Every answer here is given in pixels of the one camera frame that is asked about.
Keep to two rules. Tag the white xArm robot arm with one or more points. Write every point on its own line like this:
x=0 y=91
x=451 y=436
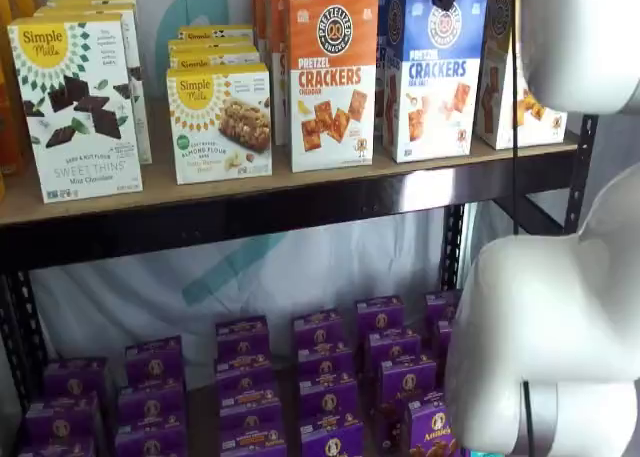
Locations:
x=550 y=302

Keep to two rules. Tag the yellow pretzel crackers box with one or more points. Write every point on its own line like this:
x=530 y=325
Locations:
x=500 y=102

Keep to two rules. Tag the orange pretzel crackers box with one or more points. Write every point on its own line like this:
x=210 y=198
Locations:
x=275 y=52
x=258 y=7
x=330 y=77

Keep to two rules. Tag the Simple Mills almond bars box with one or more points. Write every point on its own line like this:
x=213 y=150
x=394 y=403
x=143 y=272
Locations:
x=215 y=57
x=215 y=31
x=210 y=41
x=220 y=127

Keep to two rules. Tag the purple Annie's snack box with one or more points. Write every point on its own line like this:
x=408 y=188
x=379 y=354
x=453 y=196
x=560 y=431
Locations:
x=442 y=306
x=152 y=404
x=380 y=316
x=255 y=451
x=150 y=444
x=155 y=359
x=392 y=347
x=332 y=439
x=244 y=374
x=250 y=402
x=328 y=397
x=57 y=449
x=325 y=362
x=252 y=429
x=407 y=379
x=75 y=379
x=425 y=432
x=242 y=337
x=62 y=419
x=444 y=337
x=318 y=329

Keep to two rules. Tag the wooden shelf board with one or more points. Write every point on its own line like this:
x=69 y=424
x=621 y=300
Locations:
x=200 y=197

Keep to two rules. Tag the white backdrop sheet teal logo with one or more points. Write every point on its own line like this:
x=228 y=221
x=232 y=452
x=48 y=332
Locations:
x=150 y=287

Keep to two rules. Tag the purple Annie's snack boxes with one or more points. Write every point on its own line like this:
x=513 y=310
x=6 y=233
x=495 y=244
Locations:
x=202 y=417

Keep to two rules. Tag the dark metal shelving frame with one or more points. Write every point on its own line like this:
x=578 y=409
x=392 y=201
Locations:
x=300 y=217

